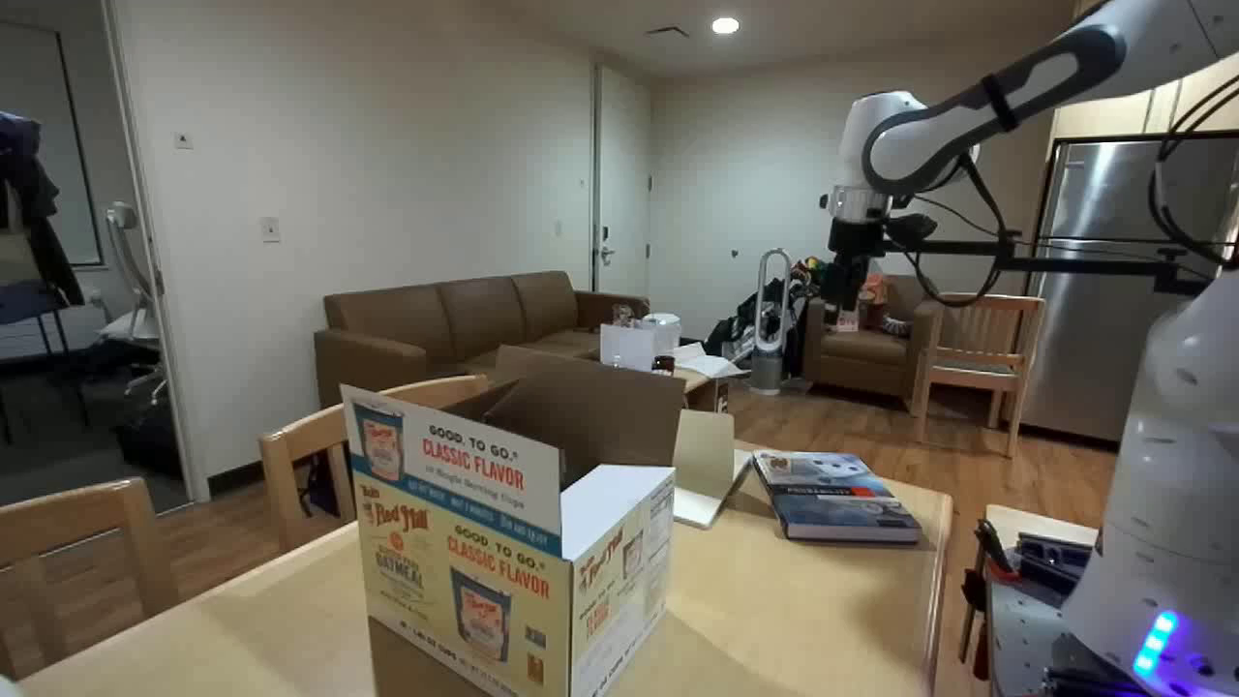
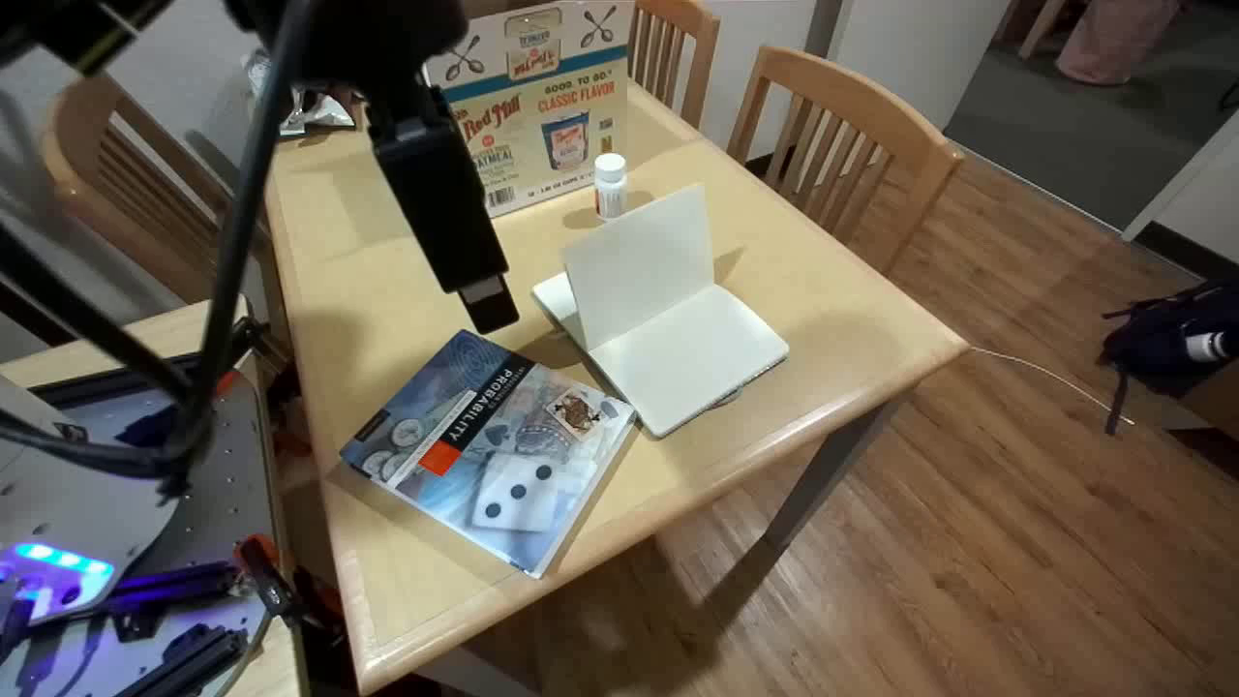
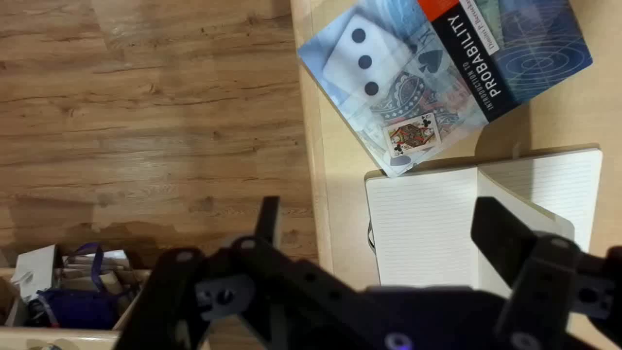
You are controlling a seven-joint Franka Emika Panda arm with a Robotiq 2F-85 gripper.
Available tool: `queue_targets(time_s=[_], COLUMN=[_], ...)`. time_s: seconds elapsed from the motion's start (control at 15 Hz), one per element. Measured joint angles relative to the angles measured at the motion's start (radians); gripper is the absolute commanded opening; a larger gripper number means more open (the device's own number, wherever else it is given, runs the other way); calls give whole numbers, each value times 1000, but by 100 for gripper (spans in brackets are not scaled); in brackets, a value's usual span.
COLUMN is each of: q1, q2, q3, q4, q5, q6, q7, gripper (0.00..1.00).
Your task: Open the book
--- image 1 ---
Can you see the round ceiling light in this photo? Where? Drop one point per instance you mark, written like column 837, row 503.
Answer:
column 726, row 26

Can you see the white bladeless fan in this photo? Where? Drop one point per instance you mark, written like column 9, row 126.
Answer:
column 771, row 312

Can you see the orange box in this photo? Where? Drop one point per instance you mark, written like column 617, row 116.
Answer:
column 877, row 306

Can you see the cabinet above refrigerator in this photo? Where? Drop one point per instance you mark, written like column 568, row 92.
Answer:
column 1110, row 114

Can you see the brown armchair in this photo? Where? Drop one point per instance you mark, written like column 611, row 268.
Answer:
column 856, row 352

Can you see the light wooden dining chair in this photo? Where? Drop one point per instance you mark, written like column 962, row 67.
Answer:
column 304, row 448
column 80, row 556

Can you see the black orange clamp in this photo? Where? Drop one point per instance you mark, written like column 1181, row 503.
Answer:
column 976, row 592

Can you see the dark hanging jacket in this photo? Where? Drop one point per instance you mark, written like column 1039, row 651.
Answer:
column 34, row 194

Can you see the white room door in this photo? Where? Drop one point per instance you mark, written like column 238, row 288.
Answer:
column 626, row 179

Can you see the blue folding chair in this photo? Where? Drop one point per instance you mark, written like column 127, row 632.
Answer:
column 34, row 303

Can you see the wall whiteboard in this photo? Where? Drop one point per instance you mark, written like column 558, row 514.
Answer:
column 60, row 139

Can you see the probability textbook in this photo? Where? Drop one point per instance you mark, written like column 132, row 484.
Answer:
column 833, row 496

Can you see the printed cardboard box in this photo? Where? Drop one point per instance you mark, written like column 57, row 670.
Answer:
column 478, row 556

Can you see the white light switch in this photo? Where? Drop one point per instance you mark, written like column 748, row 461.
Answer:
column 269, row 228

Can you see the black camera boom pole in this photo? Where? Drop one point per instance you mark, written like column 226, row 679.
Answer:
column 1070, row 263

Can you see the wooden slat-back armchair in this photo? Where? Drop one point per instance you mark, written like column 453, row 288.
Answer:
column 982, row 343

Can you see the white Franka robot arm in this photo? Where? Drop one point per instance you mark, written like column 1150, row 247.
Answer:
column 1163, row 489

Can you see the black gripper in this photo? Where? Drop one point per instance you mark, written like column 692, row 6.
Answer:
column 853, row 258

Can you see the black bags pile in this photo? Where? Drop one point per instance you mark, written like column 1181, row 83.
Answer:
column 736, row 332

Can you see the stainless steel refrigerator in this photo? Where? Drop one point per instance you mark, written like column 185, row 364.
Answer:
column 1096, row 296

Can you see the black stereo camera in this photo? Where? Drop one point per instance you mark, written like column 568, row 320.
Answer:
column 911, row 228

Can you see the brown leather sofa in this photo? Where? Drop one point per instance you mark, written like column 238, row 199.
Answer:
column 439, row 324

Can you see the low coffee table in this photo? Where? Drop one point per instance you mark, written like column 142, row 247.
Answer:
column 705, row 369

